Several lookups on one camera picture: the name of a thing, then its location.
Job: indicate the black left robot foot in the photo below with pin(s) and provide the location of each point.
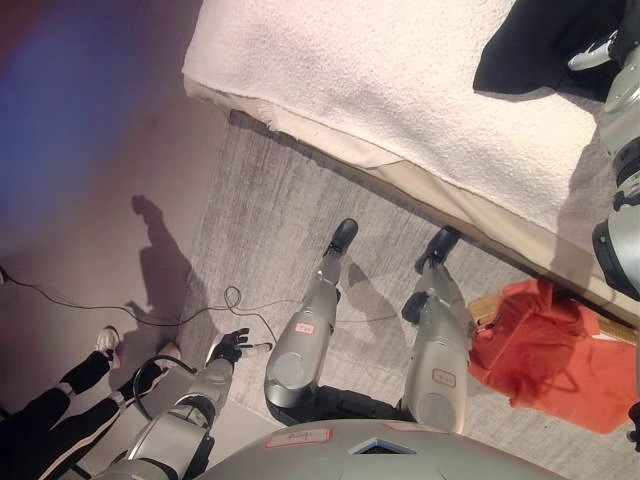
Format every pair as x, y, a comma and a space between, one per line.
345, 235

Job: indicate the low bed with beige base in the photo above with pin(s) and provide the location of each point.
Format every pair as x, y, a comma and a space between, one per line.
425, 185

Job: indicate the white textured blanket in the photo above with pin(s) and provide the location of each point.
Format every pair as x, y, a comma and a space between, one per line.
375, 75

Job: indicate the black right robot foot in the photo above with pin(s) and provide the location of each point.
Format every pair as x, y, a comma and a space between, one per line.
440, 247

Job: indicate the silver right robot leg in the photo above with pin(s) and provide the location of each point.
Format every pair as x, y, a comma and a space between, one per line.
440, 350

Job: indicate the person in black trousers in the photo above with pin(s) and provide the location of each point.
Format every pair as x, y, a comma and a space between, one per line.
60, 405

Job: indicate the black robot foot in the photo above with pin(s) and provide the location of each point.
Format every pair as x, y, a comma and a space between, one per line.
440, 247
345, 235

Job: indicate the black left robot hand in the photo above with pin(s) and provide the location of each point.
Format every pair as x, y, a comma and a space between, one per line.
230, 347

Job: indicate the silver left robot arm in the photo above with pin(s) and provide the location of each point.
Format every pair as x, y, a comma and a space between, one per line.
175, 425

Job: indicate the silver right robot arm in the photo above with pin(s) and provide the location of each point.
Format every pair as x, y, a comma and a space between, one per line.
622, 200

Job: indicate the silver robot leg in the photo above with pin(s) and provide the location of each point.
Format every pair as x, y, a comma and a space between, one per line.
440, 350
305, 335

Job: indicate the silver left robot leg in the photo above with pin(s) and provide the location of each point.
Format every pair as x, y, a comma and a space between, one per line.
305, 335

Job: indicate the black garment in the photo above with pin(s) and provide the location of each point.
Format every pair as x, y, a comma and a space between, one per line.
525, 55

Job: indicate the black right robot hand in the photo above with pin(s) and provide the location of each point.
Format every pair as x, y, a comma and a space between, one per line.
627, 35

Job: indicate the orange shirt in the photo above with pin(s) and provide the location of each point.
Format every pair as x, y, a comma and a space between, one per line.
545, 360

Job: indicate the grey robot torso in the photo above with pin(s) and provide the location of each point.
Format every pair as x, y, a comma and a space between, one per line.
400, 455

